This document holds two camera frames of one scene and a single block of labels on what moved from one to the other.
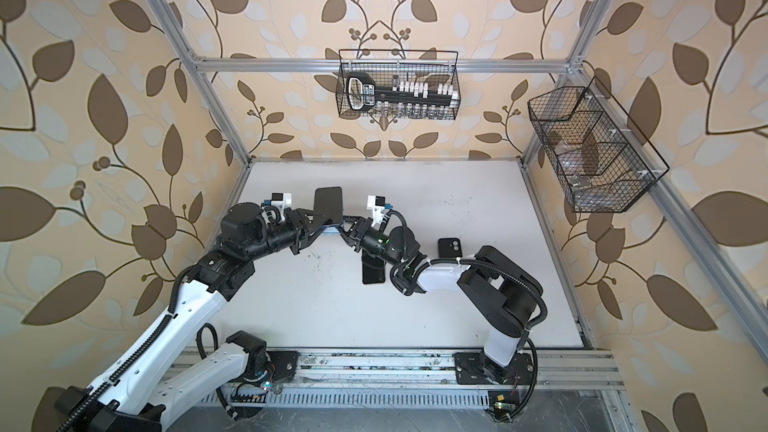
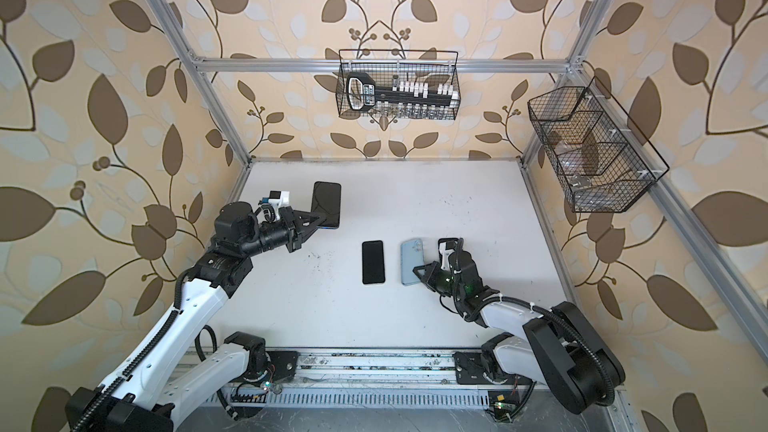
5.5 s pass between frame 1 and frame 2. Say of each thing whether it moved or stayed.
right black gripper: moved
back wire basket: stayed
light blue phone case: moved
